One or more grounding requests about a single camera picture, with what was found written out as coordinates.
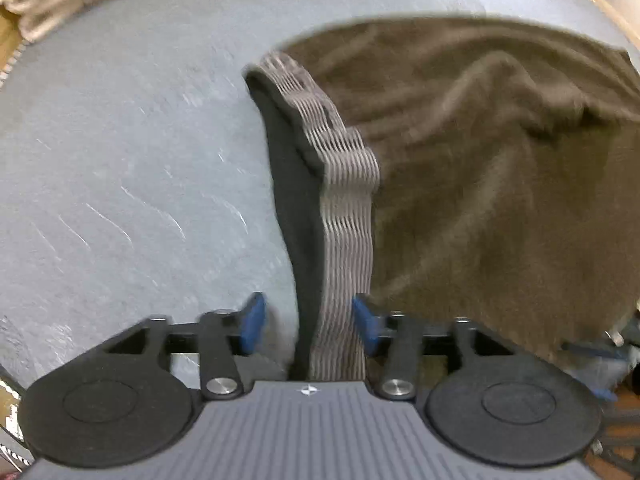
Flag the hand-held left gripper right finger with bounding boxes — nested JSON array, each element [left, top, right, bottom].
[[351, 295, 517, 402]]

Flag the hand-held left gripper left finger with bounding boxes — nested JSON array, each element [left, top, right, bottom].
[[104, 292, 267, 402]]

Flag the brown corduroy pants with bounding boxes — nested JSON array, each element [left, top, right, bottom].
[[243, 12, 640, 381]]

